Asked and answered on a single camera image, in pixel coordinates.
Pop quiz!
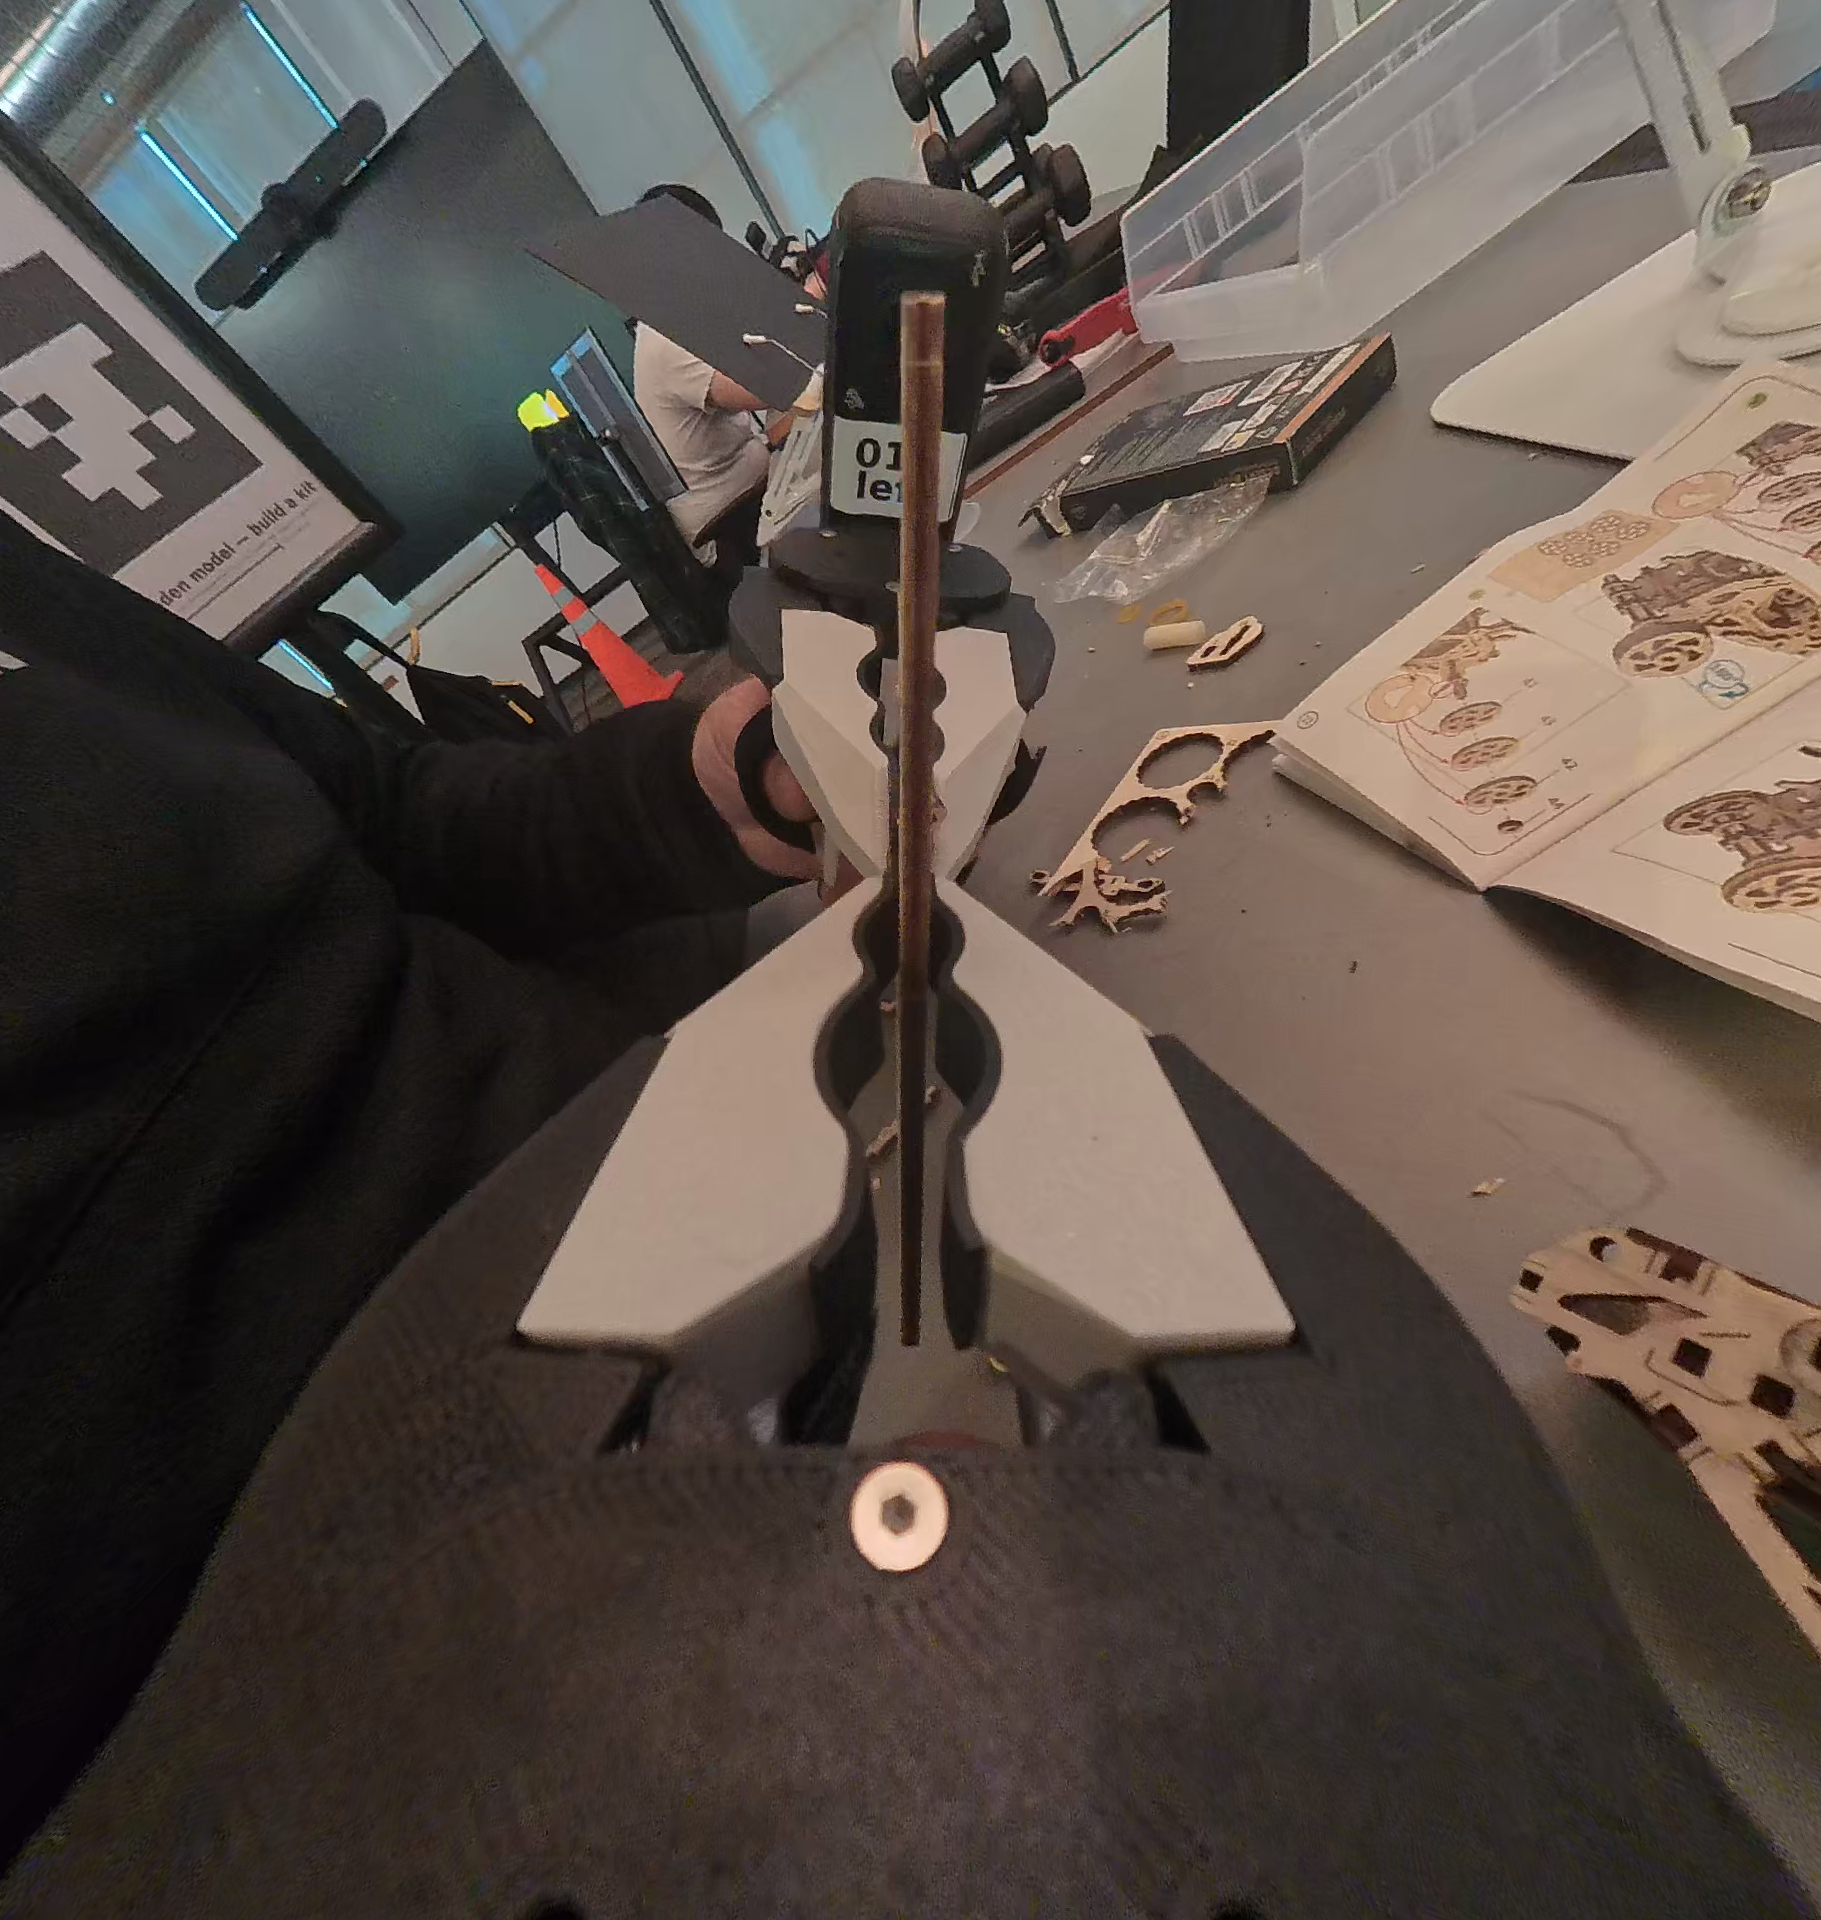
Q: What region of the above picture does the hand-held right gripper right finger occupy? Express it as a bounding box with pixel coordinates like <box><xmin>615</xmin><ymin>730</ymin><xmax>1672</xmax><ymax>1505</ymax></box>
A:
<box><xmin>930</xmin><ymin>885</ymin><xmax>1298</xmax><ymax>1378</ymax></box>

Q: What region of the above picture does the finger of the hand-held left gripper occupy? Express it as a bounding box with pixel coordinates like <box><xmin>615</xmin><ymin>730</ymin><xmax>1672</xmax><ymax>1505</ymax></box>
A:
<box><xmin>769</xmin><ymin>603</ymin><xmax>901</xmax><ymax>887</ymax></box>
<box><xmin>921</xmin><ymin>622</ymin><xmax>1033</xmax><ymax>885</ymax></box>

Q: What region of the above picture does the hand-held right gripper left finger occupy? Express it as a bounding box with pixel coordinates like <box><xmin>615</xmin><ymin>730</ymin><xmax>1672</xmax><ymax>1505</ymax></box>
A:
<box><xmin>517</xmin><ymin>877</ymin><xmax>901</xmax><ymax>1443</ymax></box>

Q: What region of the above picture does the wooden sheet with wheels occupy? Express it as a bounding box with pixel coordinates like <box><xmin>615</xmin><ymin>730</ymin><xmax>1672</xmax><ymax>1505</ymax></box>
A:
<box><xmin>894</xmin><ymin>290</ymin><xmax>946</xmax><ymax>1348</ymax></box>

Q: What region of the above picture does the person's left forearm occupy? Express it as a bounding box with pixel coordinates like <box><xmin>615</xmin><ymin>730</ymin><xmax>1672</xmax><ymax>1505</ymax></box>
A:
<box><xmin>380</xmin><ymin>694</ymin><xmax>771</xmax><ymax>964</ymax></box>

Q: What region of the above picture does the person's left hand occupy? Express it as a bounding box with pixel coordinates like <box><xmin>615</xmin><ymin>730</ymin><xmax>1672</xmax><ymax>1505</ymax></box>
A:
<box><xmin>689</xmin><ymin>679</ymin><xmax>825</xmax><ymax>887</ymax></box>

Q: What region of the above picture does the wooden offcut with large hole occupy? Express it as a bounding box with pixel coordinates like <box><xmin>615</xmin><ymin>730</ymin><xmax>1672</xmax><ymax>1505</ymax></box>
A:
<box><xmin>1030</xmin><ymin>719</ymin><xmax>1280</xmax><ymax>940</ymax></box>

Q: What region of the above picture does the black rectangular case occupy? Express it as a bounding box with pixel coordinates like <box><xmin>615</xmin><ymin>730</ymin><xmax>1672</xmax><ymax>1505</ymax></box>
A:
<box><xmin>980</xmin><ymin>365</ymin><xmax>1095</xmax><ymax>454</ymax></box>

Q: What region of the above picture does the black dumbbell rack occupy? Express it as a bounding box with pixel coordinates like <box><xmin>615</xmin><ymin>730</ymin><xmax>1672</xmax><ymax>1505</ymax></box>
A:
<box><xmin>888</xmin><ymin>0</ymin><xmax>1096</xmax><ymax>273</ymax></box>

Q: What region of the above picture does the red hand tool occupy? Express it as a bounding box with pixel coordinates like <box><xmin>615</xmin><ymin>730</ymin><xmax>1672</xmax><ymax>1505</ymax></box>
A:
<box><xmin>1039</xmin><ymin>282</ymin><xmax>1139</xmax><ymax>370</ymax></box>

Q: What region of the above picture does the orange traffic cone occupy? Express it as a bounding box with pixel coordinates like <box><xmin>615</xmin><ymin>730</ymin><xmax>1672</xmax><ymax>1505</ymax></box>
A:
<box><xmin>528</xmin><ymin>562</ymin><xmax>687</xmax><ymax>712</ymax></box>

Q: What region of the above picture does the clear plastic bag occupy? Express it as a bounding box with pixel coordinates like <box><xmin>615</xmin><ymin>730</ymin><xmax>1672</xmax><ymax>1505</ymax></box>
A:
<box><xmin>1052</xmin><ymin>472</ymin><xmax>1280</xmax><ymax>610</ymax></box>

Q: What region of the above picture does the black product box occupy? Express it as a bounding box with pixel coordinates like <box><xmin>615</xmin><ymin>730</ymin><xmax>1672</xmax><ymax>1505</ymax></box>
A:
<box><xmin>1021</xmin><ymin>330</ymin><xmax>1400</xmax><ymax>540</ymax></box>

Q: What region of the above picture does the black monitor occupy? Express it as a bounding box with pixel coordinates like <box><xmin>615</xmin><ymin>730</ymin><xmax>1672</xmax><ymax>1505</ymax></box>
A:
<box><xmin>194</xmin><ymin>37</ymin><xmax>660</xmax><ymax>603</ymax></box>

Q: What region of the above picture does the clear plastic storage box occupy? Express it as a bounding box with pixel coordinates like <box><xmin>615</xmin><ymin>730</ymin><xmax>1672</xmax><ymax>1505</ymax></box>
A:
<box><xmin>1115</xmin><ymin>0</ymin><xmax>1649</xmax><ymax>365</ymax></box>

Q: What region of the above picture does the wooden sheet with round holes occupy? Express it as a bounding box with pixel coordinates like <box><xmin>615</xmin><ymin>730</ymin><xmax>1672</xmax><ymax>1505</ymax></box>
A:
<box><xmin>1511</xmin><ymin>1226</ymin><xmax>1821</xmax><ymax>1714</ymax></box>

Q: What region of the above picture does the instruction booklet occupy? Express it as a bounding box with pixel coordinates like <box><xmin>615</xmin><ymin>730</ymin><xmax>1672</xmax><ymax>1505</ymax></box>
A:
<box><xmin>1271</xmin><ymin>357</ymin><xmax>1821</xmax><ymax>1046</ymax></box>

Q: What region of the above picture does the white board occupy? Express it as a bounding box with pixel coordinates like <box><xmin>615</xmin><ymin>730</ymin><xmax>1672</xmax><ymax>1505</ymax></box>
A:
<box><xmin>1426</xmin><ymin>150</ymin><xmax>1821</xmax><ymax>464</ymax></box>

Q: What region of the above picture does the framed marker sign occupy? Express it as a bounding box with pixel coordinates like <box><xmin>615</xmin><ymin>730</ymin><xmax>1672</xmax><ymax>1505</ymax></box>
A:
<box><xmin>0</xmin><ymin>103</ymin><xmax>406</xmax><ymax>656</ymax></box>

